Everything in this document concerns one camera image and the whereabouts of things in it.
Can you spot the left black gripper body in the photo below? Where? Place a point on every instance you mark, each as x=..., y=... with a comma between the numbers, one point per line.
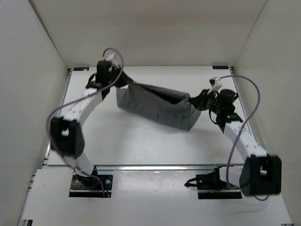
x=115, y=72

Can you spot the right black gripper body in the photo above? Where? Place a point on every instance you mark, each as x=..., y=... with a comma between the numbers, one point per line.
x=211, y=103

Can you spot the grey skirt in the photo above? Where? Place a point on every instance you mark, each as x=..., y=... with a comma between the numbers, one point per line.
x=165, y=106

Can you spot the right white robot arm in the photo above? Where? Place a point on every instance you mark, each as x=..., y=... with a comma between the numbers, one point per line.
x=261, y=172

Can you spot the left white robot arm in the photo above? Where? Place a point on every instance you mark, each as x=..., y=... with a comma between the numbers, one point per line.
x=66, y=130

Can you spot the left blue corner label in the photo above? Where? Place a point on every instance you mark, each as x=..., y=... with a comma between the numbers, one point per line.
x=80, y=68

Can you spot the blue corner label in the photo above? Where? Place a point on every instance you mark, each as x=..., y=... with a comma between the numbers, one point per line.
x=220, y=67
x=80, y=68

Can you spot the right blue corner label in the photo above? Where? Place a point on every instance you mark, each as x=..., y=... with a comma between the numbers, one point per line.
x=220, y=67

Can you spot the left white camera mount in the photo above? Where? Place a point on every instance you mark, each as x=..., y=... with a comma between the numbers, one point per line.
x=110, y=58

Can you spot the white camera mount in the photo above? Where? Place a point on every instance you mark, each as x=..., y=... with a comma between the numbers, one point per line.
x=110, y=58
x=215, y=83

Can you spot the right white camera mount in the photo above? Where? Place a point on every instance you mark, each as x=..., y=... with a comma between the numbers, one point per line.
x=215, y=83

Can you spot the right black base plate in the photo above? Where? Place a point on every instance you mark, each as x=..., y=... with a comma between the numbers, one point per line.
x=210, y=187

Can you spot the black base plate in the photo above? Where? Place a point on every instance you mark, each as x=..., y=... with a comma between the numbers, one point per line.
x=210, y=187
x=90, y=187

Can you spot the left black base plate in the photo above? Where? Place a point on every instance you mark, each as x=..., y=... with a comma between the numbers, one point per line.
x=90, y=187

